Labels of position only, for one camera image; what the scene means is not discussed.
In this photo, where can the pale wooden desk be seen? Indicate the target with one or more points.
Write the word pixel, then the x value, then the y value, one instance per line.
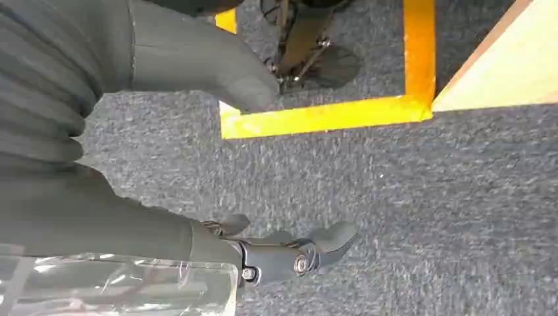
pixel 510 69

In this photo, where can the black robot leg and foot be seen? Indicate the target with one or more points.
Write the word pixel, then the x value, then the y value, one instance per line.
pixel 324 65

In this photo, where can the yellow floor tape strip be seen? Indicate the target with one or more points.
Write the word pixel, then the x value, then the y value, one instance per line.
pixel 322 117
pixel 419 48

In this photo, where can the ribbed grey right arm sleeve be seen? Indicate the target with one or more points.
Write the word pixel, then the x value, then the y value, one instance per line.
pixel 39 78

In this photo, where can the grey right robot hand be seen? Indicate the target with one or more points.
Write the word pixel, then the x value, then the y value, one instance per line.
pixel 109 231

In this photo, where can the clear plastic cover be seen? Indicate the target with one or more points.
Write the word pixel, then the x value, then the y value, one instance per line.
pixel 131 288

